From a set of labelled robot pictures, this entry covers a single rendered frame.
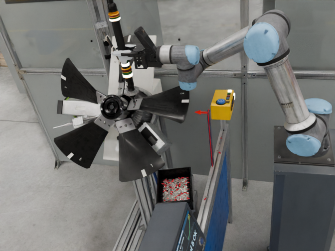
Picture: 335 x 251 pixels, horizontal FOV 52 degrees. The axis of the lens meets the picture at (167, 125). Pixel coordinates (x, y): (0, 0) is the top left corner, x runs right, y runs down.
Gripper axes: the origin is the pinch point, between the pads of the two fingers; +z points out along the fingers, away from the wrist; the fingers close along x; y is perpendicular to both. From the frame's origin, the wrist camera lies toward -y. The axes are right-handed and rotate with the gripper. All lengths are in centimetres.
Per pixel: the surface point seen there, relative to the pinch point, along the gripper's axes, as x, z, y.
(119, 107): -4.8, 2.3, 26.6
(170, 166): 52, 5, 119
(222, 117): 21, -40, 48
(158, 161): -13, -16, 51
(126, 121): -3.5, 1.3, 35.8
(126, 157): -18.4, -2.4, 45.0
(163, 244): -73, -39, 23
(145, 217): 9, 12, 127
